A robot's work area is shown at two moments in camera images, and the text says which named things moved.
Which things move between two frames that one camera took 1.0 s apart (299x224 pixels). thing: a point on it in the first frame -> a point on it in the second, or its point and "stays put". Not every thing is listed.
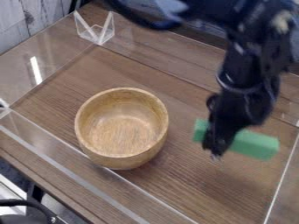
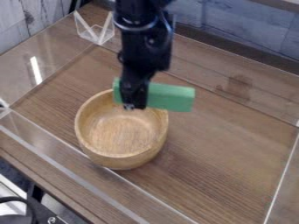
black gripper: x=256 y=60 -> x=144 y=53
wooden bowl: x=120 y=123 stays put
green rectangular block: x=251 y=143 -> x=164 y=96
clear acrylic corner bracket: x=98 y=34 stays put
